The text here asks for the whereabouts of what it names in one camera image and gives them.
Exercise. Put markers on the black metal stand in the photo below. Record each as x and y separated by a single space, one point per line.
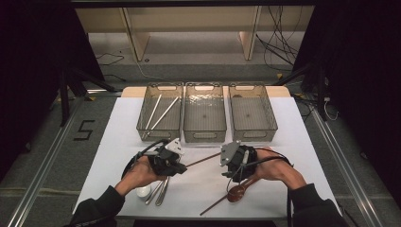
321 94
64 101

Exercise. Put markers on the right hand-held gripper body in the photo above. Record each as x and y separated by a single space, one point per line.
242 160

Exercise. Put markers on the smoky clear plastic bin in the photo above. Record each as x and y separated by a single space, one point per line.
205 126
159 134
252 123

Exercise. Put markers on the white chopstick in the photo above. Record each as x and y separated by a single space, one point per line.
153 111
165 113

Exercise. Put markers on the light wooden desk frame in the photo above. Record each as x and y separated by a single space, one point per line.
134 38

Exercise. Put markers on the black curtain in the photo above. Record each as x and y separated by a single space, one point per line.
362 78
31 63

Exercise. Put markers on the white ceramic spoon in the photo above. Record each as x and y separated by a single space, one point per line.
143 191

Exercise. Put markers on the metal fork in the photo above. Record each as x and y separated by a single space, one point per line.
153 195

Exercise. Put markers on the person's left hand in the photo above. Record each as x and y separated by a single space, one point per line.
138 173

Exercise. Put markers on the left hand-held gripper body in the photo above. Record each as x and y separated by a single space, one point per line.
164 162

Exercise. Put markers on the aluminium floor rail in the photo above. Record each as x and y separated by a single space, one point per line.
41 176
350 173

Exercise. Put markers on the person's right hand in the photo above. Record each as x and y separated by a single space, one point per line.
277 170

